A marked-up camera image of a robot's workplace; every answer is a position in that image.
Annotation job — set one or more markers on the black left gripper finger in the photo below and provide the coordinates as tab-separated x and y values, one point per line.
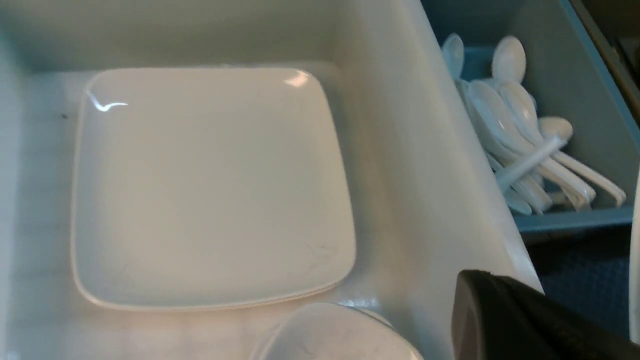
497	317

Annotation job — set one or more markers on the white spoon from tray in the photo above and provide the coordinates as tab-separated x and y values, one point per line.
557	131

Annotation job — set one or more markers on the black serving tray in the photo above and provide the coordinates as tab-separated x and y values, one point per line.
587	271

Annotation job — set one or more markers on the stacked small white dishes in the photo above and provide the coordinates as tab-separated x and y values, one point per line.
329	331

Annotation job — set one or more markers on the pile of white spoons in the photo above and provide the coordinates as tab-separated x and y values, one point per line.
505	118

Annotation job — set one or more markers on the blue plastic bin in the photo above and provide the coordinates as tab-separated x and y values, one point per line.
567	77

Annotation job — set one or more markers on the stacked white square plates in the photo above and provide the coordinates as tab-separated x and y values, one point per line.
207	188

